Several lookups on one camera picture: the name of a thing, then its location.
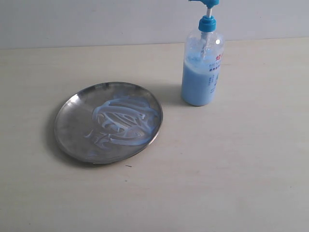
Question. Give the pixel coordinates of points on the blue soap smear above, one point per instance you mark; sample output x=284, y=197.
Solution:
x=125, y=121

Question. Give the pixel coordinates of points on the round stainless steel plate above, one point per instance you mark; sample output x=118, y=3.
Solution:
x=73, y=121

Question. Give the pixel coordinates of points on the blue pump lotion bottle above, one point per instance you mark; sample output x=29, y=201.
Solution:
x=203, y=55

